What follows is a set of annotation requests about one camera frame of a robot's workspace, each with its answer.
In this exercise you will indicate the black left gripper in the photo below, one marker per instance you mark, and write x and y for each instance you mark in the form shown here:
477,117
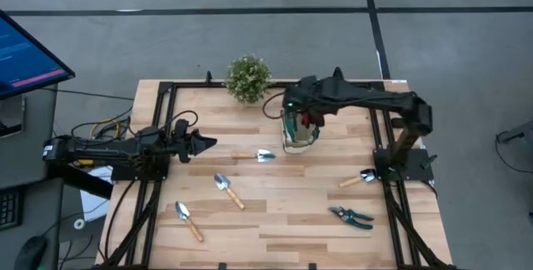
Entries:
183,143

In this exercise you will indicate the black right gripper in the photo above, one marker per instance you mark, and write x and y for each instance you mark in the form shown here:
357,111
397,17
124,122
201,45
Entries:
308,95

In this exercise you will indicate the cream canvas green-trimmed gardening bag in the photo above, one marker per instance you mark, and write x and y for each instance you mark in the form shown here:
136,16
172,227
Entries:
297,145

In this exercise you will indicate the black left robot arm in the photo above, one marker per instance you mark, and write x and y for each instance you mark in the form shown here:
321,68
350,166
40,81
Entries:
104,150

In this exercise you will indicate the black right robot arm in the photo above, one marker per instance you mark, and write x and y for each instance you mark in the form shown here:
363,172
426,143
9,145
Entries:
375,97

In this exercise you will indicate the red garden tool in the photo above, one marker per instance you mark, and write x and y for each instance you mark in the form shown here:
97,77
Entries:
307,121

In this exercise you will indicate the black table clamp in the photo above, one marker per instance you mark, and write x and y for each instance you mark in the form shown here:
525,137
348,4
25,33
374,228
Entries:
338,72
312,266
208,77
222,266

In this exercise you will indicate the small green potted plant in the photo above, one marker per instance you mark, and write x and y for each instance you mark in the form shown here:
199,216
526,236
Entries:
248,79

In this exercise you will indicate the small white sticker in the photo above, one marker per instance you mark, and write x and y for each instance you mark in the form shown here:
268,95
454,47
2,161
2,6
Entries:
399,81

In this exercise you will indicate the black desk support beam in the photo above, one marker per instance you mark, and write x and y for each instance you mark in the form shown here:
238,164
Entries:
83,182

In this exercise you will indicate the white paper sheet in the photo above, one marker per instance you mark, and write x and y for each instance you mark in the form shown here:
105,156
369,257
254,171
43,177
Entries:
93,207

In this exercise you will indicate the white tape roll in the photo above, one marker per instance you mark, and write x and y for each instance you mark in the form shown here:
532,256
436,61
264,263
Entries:
75,223

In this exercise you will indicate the grey desk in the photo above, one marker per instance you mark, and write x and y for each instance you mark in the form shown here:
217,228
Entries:
37,157

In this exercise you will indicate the grey monitor stand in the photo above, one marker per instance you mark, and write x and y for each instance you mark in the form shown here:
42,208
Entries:
10,116

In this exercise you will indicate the computer monitor blue screen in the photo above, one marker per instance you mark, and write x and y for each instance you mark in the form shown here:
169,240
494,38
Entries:
25,57

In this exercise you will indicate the black computer mouse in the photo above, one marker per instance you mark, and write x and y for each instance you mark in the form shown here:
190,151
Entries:
31,253

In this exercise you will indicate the black keyboard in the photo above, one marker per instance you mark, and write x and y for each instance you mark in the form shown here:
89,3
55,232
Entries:
8,209

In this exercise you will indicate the grey stand foot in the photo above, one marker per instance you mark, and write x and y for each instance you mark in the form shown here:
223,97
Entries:
520,130

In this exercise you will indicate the black aluminium table frame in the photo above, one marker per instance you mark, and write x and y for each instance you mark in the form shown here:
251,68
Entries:
195,84

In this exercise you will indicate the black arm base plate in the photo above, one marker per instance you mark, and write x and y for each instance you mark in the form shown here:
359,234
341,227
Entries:
125,175
420,172

